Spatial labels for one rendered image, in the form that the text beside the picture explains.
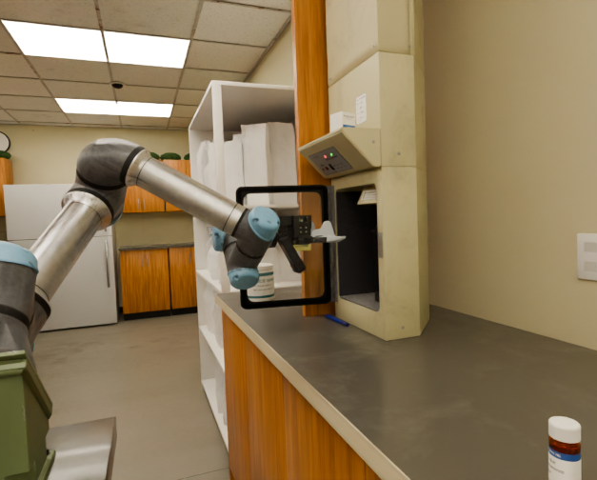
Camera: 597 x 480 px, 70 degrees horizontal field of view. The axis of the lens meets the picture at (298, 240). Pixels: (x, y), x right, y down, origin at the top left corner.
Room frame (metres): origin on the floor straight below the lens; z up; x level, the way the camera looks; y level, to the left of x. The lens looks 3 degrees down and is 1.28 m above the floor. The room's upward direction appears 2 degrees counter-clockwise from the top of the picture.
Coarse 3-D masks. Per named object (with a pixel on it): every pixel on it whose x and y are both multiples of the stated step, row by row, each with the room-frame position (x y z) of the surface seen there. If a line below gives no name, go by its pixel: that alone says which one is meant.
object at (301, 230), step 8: (280, 216) 1.16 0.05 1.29; (288, 216) 1.17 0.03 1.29; (296, 216) 1.16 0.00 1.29; (304, 216) 1.17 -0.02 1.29; (280, 224) 1.16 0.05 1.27; (288, 224) 1.17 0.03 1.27; (296, 224) 1.16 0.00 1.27; (304, 224) 1.18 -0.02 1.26; (280, 232) 1.17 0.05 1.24; (288, 232) 1.18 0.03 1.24; (296, 232) 1.16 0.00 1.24; (304, 232) 1.18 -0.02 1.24; (272, 240) 1.14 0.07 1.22; (296, 240) 1.17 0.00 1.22
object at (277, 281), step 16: (288, 192) 1.39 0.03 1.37; (304, 192) 1.40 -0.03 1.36; (272, 208) 1.38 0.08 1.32; (288, 208) 1.39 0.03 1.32; (304, 208) 1.40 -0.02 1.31; (320, 208) 1.41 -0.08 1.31; (320, 224) 1.41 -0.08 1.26; (272, 256) 1.38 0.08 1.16; (304, 256) 1.40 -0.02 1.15; (320, 256) 1.41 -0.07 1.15; (272, 272) 1.38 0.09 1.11; (288, 272) 1.39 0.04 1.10; (304, 272) 1.40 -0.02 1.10; (320, 272) 1.41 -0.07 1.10; (256, 288) 1.37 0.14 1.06; (272, 288) 1.38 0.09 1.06; (288, 288) 1.39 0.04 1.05; (304, 288) 1.40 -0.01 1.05; (320, 288) 1.41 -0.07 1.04
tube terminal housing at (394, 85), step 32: (384, 64) 1.14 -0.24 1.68; (416, 64) 1.21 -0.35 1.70; (352, 96) 1.27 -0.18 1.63; (384, 96) 1.14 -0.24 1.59; (416, 96) 1.20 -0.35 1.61; (384, 128) 1.13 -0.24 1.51; (416, 128) 1.19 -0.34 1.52; (384, 160) 1.13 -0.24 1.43; (416, 160) 1.17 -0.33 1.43; (384, 192) 1.13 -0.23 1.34; (416, 192) 1.17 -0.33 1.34; (384, 224) 1.13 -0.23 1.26; (416, 224) 1.17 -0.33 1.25; (384, 256) 1.13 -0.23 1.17; (416, 256) 1.17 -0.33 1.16; (384, 288) 1.13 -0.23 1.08; (416, 288) 1.17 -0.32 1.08; (352, 320) 1.31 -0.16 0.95; (384, 320) 1.14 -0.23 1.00; (416, 320) 1.16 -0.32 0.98
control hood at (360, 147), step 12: (336, 132) 1.12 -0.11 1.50; (348, 132) 1.10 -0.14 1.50; (360, 132) 1.11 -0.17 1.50; (372, 132) 1.12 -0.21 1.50; (312, 144) 1.28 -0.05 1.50; (324, 144) 1.22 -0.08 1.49; (336, 144) 1.17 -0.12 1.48; (348, 144) 1.12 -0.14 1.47; (360, 144) 1.11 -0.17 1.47; (372, 144) 1.12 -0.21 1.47; (348, 156) 1.17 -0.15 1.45; (360, 156) 1.13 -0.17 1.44; (372, 156) 1.12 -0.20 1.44; (360, 168) 1.18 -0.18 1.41; (372, 168) 1.16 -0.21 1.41
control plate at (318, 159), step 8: (320, 152) 1.28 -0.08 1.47; (328, 152) 1.24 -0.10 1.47; (336, 152) 1.21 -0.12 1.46; (312, 160) 1.36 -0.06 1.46; (320, 160) 1.32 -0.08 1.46; (328, 160) 1.28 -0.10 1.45; (336, 160) 1.24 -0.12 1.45; (344, 160) 1.21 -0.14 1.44; (320, 168) 1.37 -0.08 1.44; (328, 168) 1.32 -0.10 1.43; (336, 168) 1.28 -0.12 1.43; (344, 168) 1.25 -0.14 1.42; (352, 168) 1.21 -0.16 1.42
